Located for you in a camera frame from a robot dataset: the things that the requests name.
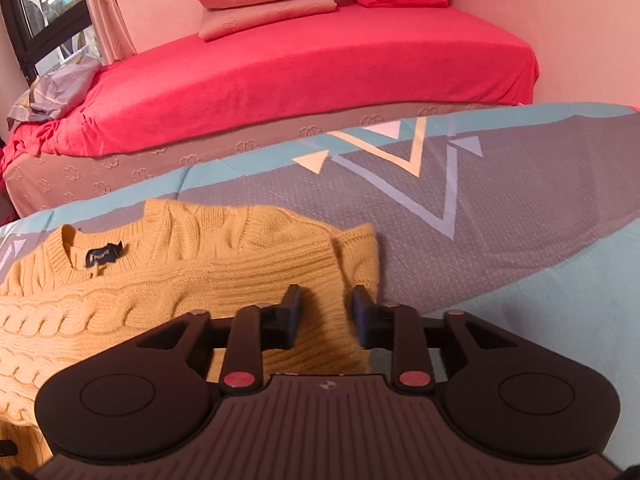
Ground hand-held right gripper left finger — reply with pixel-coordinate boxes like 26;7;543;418
135;284;303;395

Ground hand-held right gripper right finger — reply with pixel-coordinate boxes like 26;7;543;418
351;284;521;398

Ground mustard cable-knit cardigan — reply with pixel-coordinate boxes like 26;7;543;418
0;199;381;466

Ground blue grey geometric blanket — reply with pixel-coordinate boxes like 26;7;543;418
0;102;640;461

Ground red bed sheet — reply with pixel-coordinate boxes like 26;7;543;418
0;2;541;173

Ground crumpled grey-blue cloth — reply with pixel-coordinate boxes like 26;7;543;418
6;55;103;131

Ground pink curtain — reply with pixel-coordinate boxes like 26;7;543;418
77;0;138;66

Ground dark-framed window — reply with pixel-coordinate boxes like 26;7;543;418
0;0;96;81

